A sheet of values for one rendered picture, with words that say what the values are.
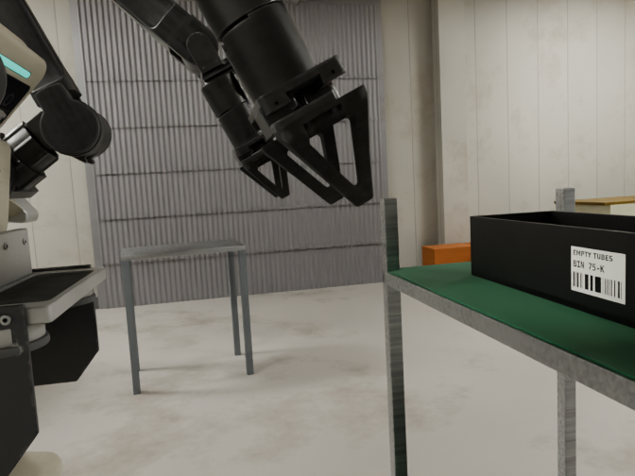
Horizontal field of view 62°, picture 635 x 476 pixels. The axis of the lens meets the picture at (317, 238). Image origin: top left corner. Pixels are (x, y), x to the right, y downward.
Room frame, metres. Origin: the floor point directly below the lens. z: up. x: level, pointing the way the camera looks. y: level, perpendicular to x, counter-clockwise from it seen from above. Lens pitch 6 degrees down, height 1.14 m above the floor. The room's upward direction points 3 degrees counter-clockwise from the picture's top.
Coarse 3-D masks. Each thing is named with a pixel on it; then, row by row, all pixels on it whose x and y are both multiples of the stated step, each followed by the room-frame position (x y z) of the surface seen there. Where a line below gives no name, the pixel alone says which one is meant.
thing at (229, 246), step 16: (224, 240) 3.48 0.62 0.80; (128, 256) 2.91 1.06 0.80; (144, 256) 2.93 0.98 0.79; (160, 256) 2.96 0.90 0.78; (240, 256) 3.11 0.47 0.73; (128, 272) 2.90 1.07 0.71; (240, 272) 3.11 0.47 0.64; (128, 288) 2.90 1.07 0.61; (240, 288) 3.14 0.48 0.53; (128, 304) 2.90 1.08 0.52; (128, 320) 2.90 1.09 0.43; (240, 352) 3.51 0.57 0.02
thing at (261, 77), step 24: (240, 24) 0.38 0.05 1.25; (264, 24) 0.38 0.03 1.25; (288, 24) 0.40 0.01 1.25; (240, 48) 0.39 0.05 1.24; (264, 48) 0.38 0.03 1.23; (288, 48) 0.39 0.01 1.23; (240, 72) 0.40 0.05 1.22; (264, 72) 0.39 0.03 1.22; (288, 72) 0.39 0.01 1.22; (312, 72) 0.37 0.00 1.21; (336, 72) 0.37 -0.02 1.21; (264, 96) 0.36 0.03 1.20
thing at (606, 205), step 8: (576, 200) 5.74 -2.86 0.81; (584, 200) 5.66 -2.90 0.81; (592, 200) 5.58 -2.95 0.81; (600, 200) 5.51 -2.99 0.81; (608, 200) 5.43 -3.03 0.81; (616, 200) 5.36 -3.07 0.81; (624, 200) 5.29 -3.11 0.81; (632, 200) 5.22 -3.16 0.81; (576, 208) 5.63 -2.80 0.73; (584, 208) 5.52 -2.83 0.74; (592, 208) 5.40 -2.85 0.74; (600, 208) 5.30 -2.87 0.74; (608, 208) 5.20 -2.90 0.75; (616, 208) 5.18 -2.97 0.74; (624, 208) 5.20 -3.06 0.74; (632, 208) 5.22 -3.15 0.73
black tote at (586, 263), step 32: (480, 224) 0.94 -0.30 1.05; (512, 224) 0.84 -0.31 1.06; (544, 224) 0.76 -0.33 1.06; (576, 224) 0.94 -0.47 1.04; (608, 224) 0.86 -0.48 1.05; (480, 256) 0.95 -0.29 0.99; (512, 256) 0.84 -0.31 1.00; (544, 256) 0.76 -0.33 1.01; (576, 256) 0.69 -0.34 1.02; (608, 256) 0.63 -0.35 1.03; (544, 288) 0.76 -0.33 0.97; (576, 288) 0.69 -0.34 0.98; (608, 288) 0.63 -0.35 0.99
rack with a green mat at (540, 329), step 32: (384, 224) 1.08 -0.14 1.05; (384, 256) 1.09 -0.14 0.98; (384, 288) 1.10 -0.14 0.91; (416, 288) 0.93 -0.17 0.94; (448, 288) 0.87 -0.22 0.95; (480, 288) 0.86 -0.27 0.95; (512, 288) 0.85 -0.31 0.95; (480, 320) 0.71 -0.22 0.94; (512, 320) 0.66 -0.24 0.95; (544, 320) 0.65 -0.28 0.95; (576, 320) 0.64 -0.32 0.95; (608, 320) 0.63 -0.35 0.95; (544, 352) 0.57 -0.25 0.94; (576, 352) 0.53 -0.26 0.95; (608, 352) 0.52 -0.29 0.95; (608, 384) 0.48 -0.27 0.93
